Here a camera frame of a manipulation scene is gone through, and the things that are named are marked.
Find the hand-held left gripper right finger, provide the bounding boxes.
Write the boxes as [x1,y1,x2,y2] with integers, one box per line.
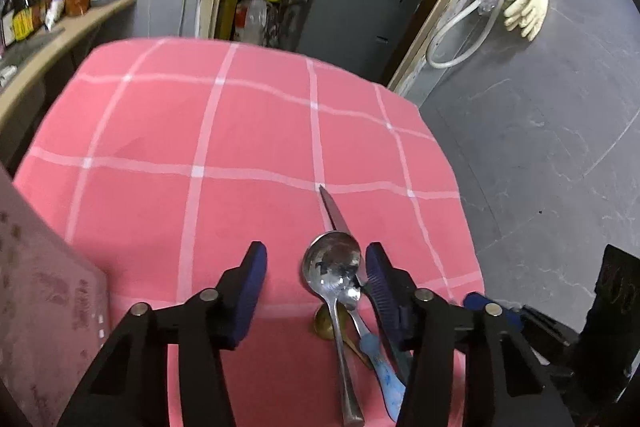
[364,242,576,427]

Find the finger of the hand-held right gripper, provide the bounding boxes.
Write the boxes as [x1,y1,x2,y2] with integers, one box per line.
[462,291,574,359]

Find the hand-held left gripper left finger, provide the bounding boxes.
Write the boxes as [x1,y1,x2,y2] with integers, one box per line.
[56,241,268,427]

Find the large steel spoon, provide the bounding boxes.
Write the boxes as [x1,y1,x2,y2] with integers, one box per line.
[301,230,366,426]

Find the brass spoon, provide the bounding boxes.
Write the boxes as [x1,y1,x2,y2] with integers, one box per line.
[314,304,374,371]

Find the blue-handled spoon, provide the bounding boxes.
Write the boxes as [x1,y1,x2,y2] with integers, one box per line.
[339,286,408,424]

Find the dark-handled knife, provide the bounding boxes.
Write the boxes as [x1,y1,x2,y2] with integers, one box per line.
[318,185,414,389]

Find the pink checked tablecloth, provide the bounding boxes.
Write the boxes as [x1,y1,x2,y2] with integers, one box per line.
[12,37,484,427]

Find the dark grey cabinet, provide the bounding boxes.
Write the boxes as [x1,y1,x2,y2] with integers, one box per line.
[294,0,424,84]

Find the clear plastic jug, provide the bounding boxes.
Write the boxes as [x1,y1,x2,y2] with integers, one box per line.
[244,0,269,43]

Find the beige kitchen counter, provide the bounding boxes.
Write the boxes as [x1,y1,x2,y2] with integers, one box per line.
[0,0,137,124]

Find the cream rubber gloves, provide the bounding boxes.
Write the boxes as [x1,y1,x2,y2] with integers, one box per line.
[502,0,550,40]

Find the white blue packet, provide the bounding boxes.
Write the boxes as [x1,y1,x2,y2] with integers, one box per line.
[43,0,69,33]

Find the brown sauce bottle yellow label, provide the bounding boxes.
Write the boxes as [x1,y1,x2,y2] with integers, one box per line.
[7,0,36,44]

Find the white hose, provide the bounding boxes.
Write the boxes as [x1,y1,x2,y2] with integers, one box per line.
[425,0,526,70]

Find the wooden door frame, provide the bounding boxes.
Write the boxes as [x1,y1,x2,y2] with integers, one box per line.
[197,0,507,96]

